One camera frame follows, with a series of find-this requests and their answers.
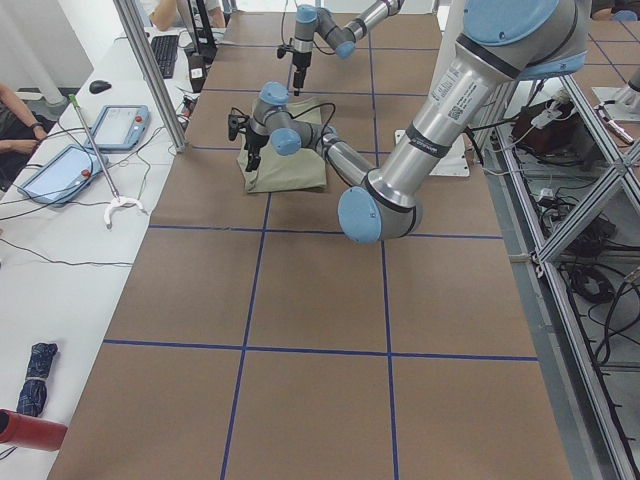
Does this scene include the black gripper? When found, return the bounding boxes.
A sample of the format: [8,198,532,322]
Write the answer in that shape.
[293,51,312,96]
[244,127,268,172]

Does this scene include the olive green long-sleeve shirt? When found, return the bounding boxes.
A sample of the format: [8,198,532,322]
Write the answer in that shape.
[236,97,329,195]

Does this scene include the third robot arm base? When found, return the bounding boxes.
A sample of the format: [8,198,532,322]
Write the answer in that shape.
[592,70,639,123]

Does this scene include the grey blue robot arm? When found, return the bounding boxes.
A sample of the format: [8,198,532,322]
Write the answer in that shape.
[228,0,591,243]
[277,0,404,96]

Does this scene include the far teach pendant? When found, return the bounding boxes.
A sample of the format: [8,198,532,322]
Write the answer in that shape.
[91,105,150,153]

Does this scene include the teach pendant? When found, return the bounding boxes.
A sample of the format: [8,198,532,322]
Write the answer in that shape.
[91,105,150,153]
[17,145,102,206]

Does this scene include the black computer keyboard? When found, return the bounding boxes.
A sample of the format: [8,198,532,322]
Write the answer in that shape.
[150,35,179,79]

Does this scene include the white grabber reach tool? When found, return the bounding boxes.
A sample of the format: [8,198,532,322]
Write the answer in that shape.
[68,94,146,230]

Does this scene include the person at far desk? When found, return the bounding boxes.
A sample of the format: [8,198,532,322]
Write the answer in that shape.
[141,0,227,31]

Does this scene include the black computer mouse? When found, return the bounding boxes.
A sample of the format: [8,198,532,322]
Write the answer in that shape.
[89,80,112,94]

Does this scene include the near teach pendant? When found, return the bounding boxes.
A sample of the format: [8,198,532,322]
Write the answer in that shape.
[17,145,102,206]

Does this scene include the seated person at left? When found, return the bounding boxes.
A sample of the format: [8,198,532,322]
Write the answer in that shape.
[1,83,55,192]

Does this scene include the dark blue folded umbrella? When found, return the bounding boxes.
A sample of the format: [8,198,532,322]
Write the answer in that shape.
[16,342,58,417]

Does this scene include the red bottle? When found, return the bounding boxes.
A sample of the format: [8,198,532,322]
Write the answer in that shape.
[1,409,68,451]

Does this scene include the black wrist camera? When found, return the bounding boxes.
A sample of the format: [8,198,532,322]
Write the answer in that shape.
[276,44,294,59]
[227,107,250,142]

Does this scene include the aluminium frame post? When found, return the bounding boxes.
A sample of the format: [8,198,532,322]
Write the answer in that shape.
[113,0,186,153]

